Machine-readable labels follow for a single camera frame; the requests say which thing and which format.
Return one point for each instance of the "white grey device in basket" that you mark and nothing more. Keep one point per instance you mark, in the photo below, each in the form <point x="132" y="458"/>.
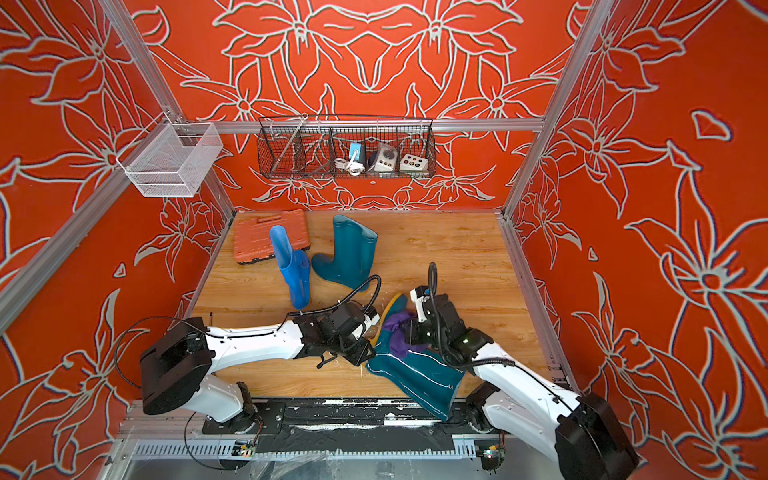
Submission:
<point x="384" y="159"/>

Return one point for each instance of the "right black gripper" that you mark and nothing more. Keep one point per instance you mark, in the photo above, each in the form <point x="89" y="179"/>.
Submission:
<point x="412" y="332"/>

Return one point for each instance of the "blue white small box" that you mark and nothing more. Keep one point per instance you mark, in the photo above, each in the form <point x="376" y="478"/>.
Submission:
<point x="355" y="152"/>

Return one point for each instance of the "white mesh wall basket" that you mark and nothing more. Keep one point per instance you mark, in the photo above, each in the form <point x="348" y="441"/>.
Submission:
<point x="171" y="164"/>

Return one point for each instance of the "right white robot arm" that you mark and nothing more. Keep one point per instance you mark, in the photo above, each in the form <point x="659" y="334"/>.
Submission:
<point x="580" y="433"/>

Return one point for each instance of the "orange plastic tool case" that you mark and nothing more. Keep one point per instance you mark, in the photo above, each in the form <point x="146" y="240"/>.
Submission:
<point x="251" y="241"/>

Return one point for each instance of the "black wire wall basket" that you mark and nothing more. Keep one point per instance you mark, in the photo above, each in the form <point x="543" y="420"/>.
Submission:
<point x="317" y="146"/>

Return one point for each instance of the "purple cloth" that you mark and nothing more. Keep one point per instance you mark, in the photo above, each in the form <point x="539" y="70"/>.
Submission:
<point x="399" y="344"/>

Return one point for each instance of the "teal boot with yellow sole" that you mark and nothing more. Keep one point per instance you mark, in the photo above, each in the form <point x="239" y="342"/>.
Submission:
<point x="353" y="257"/>

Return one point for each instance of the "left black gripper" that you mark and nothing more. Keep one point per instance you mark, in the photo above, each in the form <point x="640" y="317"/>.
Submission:
<point x="362" y="357"/>

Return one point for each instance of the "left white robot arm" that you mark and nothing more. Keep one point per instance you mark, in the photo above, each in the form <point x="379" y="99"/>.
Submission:
<point x="179" y="370"/>

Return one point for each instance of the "bright blue rubber boot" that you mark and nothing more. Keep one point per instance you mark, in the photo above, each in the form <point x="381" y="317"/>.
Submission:
<point x="294" y="265"/>

